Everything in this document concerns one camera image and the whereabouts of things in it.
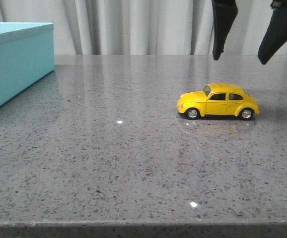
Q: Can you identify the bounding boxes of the grey curtain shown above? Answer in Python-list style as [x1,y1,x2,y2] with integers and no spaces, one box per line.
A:
[0,0,287,56]

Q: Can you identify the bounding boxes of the light blue box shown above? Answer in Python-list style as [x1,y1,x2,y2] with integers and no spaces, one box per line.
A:
[0,22,55,106]

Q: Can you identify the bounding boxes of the yellow toy beetle car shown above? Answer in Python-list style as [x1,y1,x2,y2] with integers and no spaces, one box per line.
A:
[177,83,260,120]

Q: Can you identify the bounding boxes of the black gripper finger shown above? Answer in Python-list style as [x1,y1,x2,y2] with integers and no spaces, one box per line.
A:
[212,0,238,60]
[258,0,287,65]

